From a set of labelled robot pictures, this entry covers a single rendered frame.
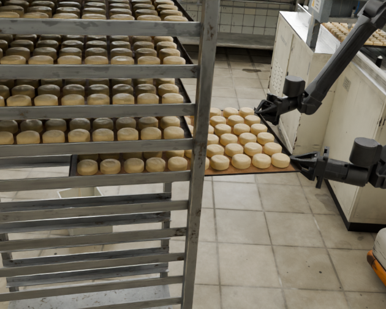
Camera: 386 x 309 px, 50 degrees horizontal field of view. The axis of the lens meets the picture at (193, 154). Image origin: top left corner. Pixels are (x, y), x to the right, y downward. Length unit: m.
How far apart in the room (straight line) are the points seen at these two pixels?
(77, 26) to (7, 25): 0.13
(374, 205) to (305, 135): 0.74
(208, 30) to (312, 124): 2.12
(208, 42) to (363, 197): 1.73
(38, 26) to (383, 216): 2.12
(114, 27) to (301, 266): 1.71
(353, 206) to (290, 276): 0.56
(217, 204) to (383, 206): 0.93
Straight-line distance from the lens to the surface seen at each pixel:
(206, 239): 2.32
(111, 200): 1.57
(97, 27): 0.88
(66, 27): 0.88
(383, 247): 2.22
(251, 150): 1.17
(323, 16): 2.70
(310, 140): 2.98
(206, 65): 0.89
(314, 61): 2.76
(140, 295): 1.83
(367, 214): 2.53
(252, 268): 2.20
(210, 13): 0.86
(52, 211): 1.08
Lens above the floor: 1.52
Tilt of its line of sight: 30 degrees down
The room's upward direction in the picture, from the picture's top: 4 degrees clockwise
